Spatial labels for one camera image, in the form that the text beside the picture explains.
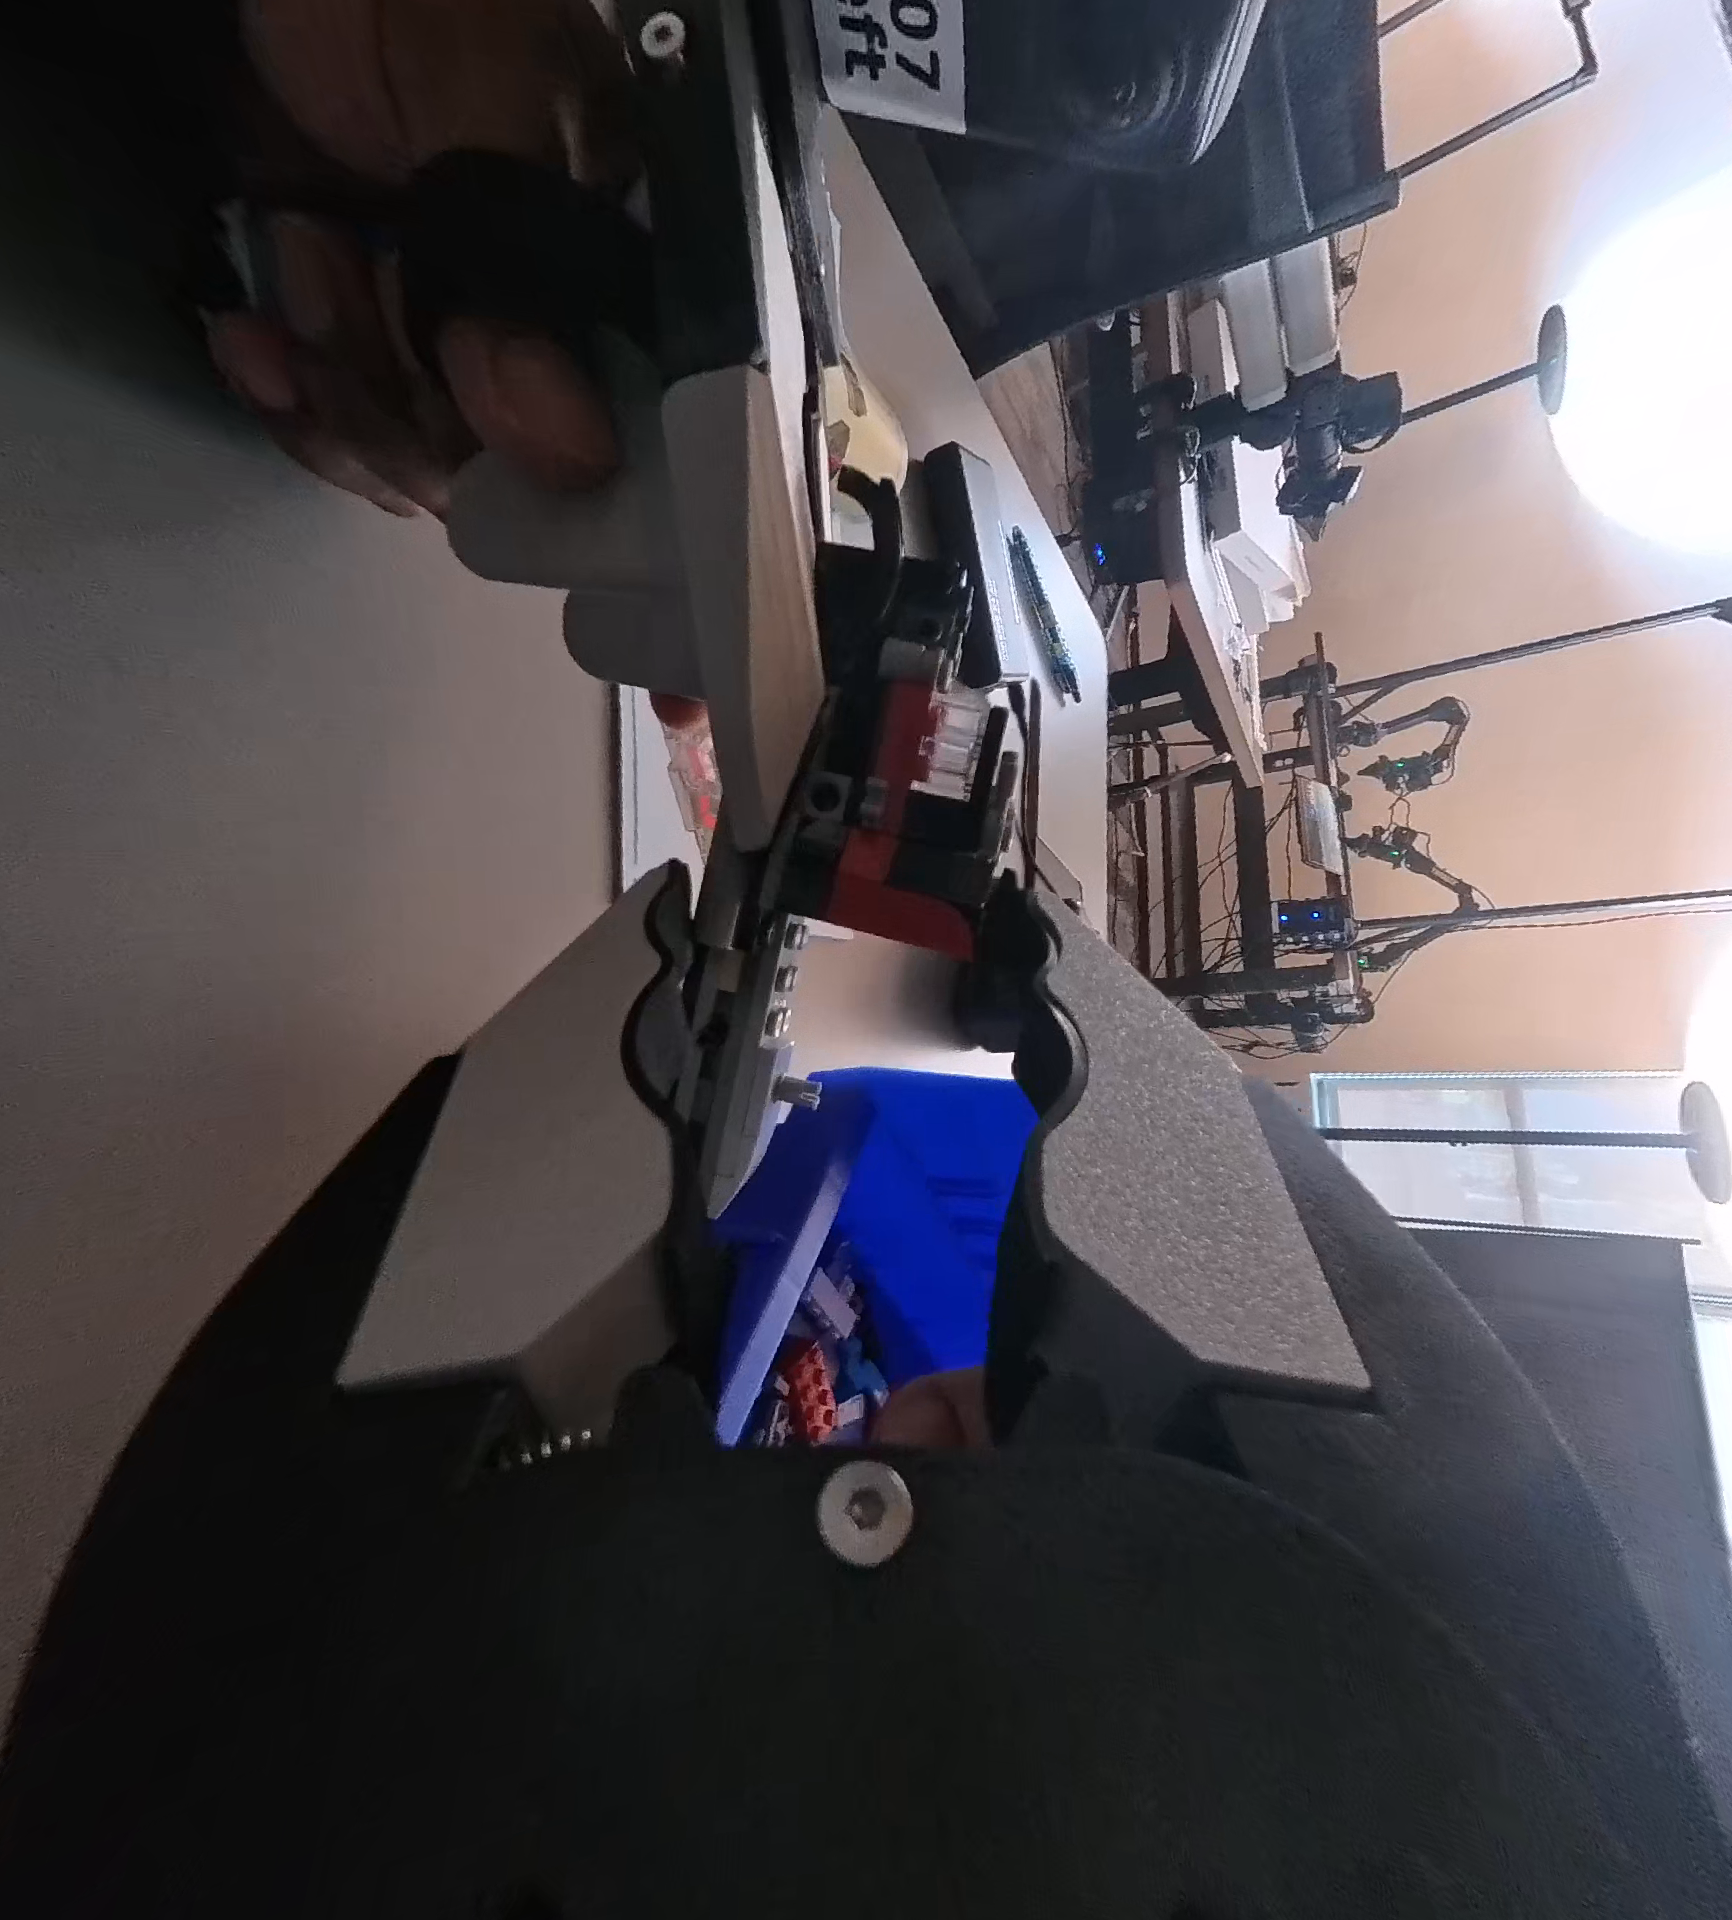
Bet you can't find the black red brick model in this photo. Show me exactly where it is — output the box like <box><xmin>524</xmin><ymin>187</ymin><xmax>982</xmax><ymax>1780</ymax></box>
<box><xmin>679</xmin><ymin>539</ymin><xmax>1031</xmax><ymax>1220</ymax></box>

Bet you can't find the pile of loose bricks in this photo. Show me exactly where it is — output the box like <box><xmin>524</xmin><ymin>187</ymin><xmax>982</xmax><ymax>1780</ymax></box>
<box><xmin>753</xmin><ymin>1252</ymin><xmax>899</xmax><ymax>1445</ymax></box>

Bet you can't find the person's left hand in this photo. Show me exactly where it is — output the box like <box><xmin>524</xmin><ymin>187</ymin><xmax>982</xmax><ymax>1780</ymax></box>
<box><xmin>199</xmin><ymin>0</ymin><xmax>629</xmax><ymax>519</ymax></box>

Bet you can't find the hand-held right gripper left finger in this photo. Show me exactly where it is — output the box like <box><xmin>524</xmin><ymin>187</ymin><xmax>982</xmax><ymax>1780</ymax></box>
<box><xmin>334</xmin><ymin>862</ymin><xmax>704</xmax><ymax>1445</ymax></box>

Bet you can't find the black flat box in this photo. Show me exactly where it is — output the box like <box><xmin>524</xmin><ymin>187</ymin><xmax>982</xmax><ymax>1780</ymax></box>
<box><xmin>927</xmin><ymin>441</ymin><xmax>1027</xmax><ymax>692</ymax></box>

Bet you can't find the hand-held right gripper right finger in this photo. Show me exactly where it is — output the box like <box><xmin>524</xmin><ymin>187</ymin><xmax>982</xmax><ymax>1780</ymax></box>
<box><xmin>952</xmin><ymin>876</ymin><xmax>1375</xmax><ymax>1445</ymax></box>

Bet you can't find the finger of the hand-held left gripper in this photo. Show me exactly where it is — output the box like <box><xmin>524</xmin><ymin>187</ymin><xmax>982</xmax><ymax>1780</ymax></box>
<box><xmin>446</xmin><ymin>366</ymin><xmax>827</xmax><ymax>850</ymax></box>

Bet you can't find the dark patterned strip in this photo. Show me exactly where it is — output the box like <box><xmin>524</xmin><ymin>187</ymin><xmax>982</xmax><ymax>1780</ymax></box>
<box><xmin>1004</xmin><ymin>523</ymin><xmax>1082</xmax><ymax>704</ymax></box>

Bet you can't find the wooden work table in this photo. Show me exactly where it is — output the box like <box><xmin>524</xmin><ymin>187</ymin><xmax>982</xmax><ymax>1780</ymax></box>
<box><xmin>1106</xmin><ymin>284</ymin><xmax>1318</xmax><ymax>782</ymax></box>

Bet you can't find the black pole lamp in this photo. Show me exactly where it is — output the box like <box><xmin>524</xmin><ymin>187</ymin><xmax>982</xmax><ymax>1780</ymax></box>
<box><xmin>1322</xmin><ymin>1079</ymin><xmax>1732</xmax><ymax>1205</ymax></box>
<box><xmin>1382</xmin><ymin>306</ymin><xmax>1576</xmax><ymax>429</ymax></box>

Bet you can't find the white cardboard box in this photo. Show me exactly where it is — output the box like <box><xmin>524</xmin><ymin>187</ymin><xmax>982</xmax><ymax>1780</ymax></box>
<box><xmin>1211</xmin><ymin>510</ymin><xmax>1311</xmax><ymax>631</ymax></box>

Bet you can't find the blue plastic bin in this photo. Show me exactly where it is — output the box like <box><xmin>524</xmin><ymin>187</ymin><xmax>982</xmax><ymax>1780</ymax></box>
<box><xmin>709</xmin><ymin>1064</ymin><xmax>1040</xmax><ymax>1449</ymax></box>

